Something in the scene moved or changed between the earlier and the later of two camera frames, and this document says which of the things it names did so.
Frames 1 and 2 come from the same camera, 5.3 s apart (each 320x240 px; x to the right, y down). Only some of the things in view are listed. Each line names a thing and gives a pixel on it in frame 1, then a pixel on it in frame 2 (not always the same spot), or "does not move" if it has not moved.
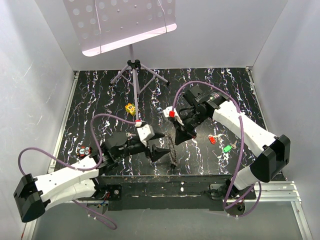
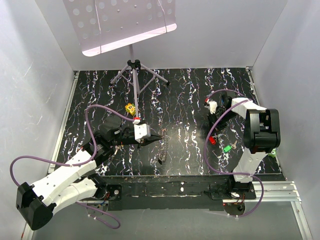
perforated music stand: (100, 25) does not move
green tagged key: (229, 147) does not move
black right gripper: (183, 133) -> (211, 118)
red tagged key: (212, 139) does not move
